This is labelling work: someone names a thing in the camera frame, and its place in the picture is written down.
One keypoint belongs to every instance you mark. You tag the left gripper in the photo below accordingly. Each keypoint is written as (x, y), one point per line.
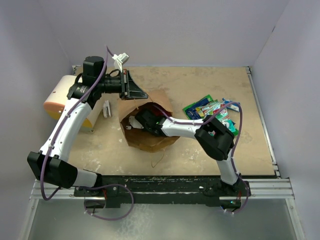
(128, 88)

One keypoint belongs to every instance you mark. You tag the brown paper bag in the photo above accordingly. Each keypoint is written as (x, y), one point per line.
(139, 138)

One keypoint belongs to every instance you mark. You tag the blue Kettle chips bag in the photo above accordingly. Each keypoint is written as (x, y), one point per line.
(193, 112)

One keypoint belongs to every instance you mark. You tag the green yellow candy packet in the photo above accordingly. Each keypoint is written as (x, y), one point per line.
(207, 109)

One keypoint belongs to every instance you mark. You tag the red green Fox's candy packet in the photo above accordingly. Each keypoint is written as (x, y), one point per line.
(224, 118)

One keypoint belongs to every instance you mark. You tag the blue snack packet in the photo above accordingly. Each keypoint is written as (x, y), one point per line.
(232, 106)

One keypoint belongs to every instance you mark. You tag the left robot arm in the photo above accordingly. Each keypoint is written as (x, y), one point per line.
(50, 163)

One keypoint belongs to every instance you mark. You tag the small white clip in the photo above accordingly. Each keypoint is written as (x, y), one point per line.
(106, 109)

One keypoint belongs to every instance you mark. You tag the orange beige box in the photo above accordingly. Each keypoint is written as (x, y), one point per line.
(55, 103)

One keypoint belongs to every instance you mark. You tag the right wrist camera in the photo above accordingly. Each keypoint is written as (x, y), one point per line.
(133, 123)

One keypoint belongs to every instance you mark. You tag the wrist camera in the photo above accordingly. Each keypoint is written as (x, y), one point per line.
(133, 123)
(119, 61)

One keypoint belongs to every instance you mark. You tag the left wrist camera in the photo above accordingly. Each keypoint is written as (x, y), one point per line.
(119, 61)

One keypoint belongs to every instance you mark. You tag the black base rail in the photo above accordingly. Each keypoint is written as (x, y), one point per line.
(206, 190)

